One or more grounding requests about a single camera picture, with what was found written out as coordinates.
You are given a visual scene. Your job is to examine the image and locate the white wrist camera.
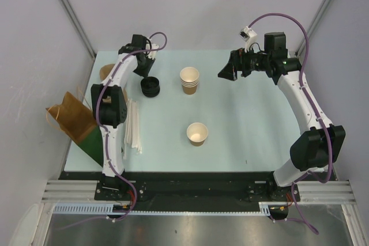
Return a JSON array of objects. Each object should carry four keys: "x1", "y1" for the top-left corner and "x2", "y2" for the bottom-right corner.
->
[
  {"x1": 239, "y1": 27, "x2": 258, "y2": 52},
  {"x1": 145, "y1": 39, "x2": 159, "y2": 59}
]

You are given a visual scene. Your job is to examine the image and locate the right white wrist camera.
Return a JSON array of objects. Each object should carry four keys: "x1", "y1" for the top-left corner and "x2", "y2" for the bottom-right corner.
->
[{"x1": 239, "y1": 27, "x2": 258, "y2": 52}]

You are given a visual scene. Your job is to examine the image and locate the brown paper bag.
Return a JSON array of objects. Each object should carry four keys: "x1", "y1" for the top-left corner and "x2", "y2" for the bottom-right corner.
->
[{"x1": 46, "y1": 92, "x2": 97, "y2": 144}]

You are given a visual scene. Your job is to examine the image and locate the white slotted cable duct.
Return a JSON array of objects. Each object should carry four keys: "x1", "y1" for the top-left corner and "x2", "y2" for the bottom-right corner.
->
[{"x1": 54, "y1": 203, "x2": 270, "y2": 216}]

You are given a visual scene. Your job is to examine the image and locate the green paper bag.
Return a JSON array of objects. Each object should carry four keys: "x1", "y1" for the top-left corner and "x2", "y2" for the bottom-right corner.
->
[{"x1": 77, "y1": 126, "x2": 104, "y2": 166}]

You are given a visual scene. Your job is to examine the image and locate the white wrapped straws bundle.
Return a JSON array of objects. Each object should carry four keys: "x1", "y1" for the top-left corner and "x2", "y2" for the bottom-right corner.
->
[{"x1": 123, "y1": 99, "x2": 142, "y2": 160}]

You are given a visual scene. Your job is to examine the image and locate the stack of black lids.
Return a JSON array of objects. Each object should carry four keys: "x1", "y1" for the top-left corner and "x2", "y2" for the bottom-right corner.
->
[{"x1": 140, "y1": 77, "x2": 160, "y2": 98}]

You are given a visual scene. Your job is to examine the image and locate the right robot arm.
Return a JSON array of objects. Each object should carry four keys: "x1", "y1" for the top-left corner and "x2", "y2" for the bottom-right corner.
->
[{"x1": 218, "y1": 27, "x2": 345, "y2": 200}]

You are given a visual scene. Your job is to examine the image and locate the brown paper cup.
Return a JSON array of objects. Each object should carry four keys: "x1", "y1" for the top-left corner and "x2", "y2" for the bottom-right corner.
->
[{"x1": 186, "y1": 122, "x2": 208, "y2": 146}]

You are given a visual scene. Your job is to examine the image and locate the brown pulp cup carriers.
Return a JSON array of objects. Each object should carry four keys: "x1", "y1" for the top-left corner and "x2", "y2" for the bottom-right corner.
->
[{"x1": 99, "y1": 63, "x2": 128, "y2": 103}]

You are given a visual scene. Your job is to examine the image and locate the stack of brown paper cups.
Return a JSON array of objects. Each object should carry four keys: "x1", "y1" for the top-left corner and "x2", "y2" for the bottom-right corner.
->
[{"x1": 180, "y1": 67, "x2": 199, "y2": 95}]

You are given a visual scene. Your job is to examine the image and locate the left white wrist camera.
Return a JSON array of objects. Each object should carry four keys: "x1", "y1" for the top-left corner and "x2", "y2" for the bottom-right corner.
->
[{"x1": 145, "y1": 39, "x2": 159, "y2": 59}]

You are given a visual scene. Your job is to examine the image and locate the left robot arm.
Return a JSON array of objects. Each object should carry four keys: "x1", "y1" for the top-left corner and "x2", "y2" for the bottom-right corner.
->
[{"x1": 91, "y1": 34, "x2": 159, "y2": 178}]

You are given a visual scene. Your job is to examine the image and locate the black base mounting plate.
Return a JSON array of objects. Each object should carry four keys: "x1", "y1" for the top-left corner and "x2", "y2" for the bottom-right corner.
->
[{"x1": 59, "y1": 172, "x2": 300, "y2": 213}]

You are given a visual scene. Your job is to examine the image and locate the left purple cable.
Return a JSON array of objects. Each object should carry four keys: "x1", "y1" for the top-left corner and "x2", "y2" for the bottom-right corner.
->
[{"x1": 57, "y1": 31, "x2": 168, "y2": 226}]

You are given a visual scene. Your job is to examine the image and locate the aluminium frame rail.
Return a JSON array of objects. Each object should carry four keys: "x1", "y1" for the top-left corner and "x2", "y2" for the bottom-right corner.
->
[{"x1": 40, "y1": 51, "x2": 369, "y2": 246}]

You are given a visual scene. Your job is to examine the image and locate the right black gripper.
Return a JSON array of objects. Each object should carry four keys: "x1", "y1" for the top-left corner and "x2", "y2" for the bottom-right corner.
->
[{"x1": 219, "y1": 44, "x2": 272, "y2": 81}]

